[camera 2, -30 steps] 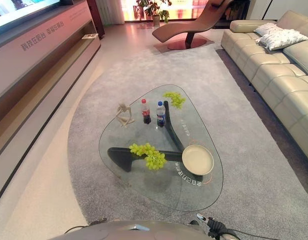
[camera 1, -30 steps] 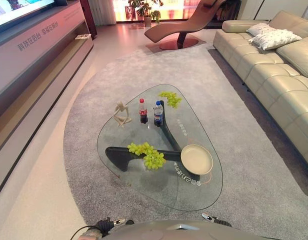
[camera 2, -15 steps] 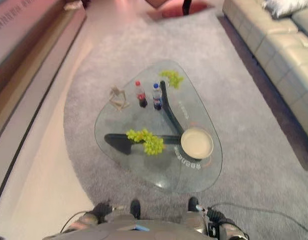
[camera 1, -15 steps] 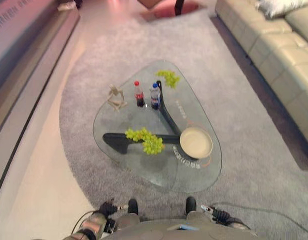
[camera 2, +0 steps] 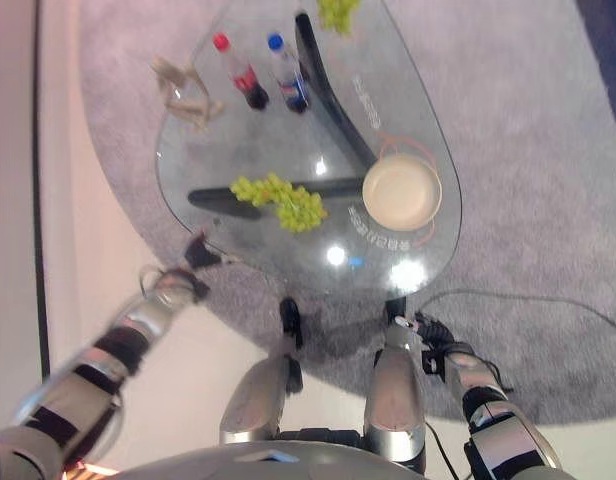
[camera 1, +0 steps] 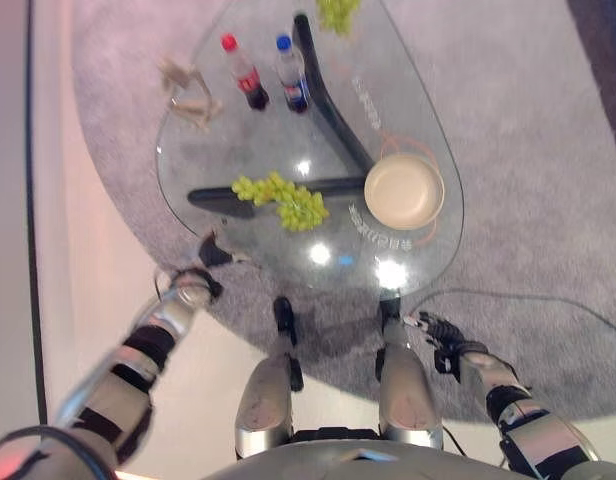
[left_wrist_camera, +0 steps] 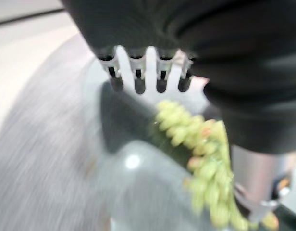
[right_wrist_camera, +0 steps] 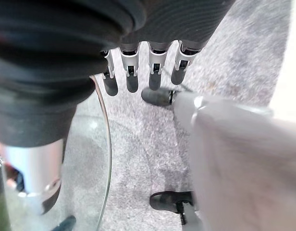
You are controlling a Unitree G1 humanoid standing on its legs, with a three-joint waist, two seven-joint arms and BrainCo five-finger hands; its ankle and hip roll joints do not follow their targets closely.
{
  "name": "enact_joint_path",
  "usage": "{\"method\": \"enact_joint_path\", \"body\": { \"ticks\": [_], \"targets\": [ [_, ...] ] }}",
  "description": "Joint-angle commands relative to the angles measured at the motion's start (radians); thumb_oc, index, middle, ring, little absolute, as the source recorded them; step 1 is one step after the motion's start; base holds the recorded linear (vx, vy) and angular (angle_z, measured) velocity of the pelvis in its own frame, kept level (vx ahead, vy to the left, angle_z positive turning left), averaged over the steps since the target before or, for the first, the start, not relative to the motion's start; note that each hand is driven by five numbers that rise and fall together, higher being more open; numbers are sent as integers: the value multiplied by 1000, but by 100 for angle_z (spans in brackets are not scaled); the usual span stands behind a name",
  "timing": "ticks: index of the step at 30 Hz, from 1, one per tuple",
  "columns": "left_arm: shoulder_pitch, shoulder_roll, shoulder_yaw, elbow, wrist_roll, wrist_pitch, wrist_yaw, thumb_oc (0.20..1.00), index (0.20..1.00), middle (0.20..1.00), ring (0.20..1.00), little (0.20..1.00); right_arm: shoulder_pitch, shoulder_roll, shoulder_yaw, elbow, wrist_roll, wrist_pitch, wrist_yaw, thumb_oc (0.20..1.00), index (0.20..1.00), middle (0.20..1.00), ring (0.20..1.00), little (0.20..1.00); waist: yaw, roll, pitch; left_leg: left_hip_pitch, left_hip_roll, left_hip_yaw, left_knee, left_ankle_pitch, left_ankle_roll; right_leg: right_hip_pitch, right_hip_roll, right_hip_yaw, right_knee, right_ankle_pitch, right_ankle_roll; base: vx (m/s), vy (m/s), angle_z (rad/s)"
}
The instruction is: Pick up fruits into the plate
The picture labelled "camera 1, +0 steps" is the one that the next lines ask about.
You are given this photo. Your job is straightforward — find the black floor cable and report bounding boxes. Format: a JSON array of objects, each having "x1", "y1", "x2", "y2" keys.
[{"x1": 410, "y1": 290, "x2": 616, "y2": 337}]

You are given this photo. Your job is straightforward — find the silver robot right leg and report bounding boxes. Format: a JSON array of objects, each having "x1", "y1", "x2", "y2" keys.
[{"x1": 375, "y1": 293, "x2": 445, "y2": 451}]

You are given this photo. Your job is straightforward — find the blue cap cola bottle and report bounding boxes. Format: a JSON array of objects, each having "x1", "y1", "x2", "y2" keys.
[{"x1": 275, "y1": 33, "x2": 310, "y2": 114}]

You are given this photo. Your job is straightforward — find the grey round rug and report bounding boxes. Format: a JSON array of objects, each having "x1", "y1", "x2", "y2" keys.
[{"x1": 70, "y1": 0, "x2": 616, "y2": 426}]

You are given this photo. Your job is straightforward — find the red cap cola bottle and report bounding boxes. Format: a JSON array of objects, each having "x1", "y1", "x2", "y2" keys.
[{"x1": 220, "y1": 32, "x2": 271, "y2": 112}]

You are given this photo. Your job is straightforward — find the black table leg frame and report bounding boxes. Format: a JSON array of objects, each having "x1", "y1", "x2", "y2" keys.
[{"x1": 186, "y1": 13, "x2": 377, "y2": 220}]

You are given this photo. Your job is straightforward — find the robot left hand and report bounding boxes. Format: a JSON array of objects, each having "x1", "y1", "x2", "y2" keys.
[{"x1": 195, "y1": 229, "x2": 251, "y2": 269}]

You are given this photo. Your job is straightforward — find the beige round plate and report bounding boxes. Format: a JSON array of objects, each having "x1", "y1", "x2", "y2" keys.
[{"x1": 363, "y1": 153, "x2": 446, "y2": 231}]

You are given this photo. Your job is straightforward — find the silver robot leg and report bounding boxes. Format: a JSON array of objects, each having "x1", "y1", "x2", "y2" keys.
[
  {"x1": 375, "y1": 293, "x2": 445, "y2": 451},
  {"x1": 234, "y1": 295, "x2": 305, "y2": 461}
]

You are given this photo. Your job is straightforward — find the grey robot torso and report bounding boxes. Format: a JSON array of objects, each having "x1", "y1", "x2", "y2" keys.
[{"x1": 200, "y1": 425, "x2": 534, "y2": 480}]

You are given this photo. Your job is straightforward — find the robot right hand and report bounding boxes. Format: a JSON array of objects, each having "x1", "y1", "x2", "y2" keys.
[{"x1": 403, "y1": 311, "x2": 468, "y2": 373}]

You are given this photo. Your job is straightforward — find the green grape bunch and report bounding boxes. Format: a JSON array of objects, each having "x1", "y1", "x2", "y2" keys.
[
  {"x1": 315, "y1": 0, "x2": 362, "y2": 38},
  {"x1": 231, "y1": 171, "x2": 331, "y2": 233}
]

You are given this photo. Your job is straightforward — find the glass coffee table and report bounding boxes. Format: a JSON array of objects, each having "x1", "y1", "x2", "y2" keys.
[{"x1": 155, "y1": 0, "x2": 465, "y2": 293}]

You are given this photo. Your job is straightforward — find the wooden mannequin figure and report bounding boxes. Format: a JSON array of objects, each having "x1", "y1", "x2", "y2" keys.
[{"x1": 157, "y1": 56, "x2": 224, "y2": 134}]

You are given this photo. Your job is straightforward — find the silver robot left leg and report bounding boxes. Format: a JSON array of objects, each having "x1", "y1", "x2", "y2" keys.
[{"x1": 234, "y1": 295, "x2": 305, "y2": 461}]

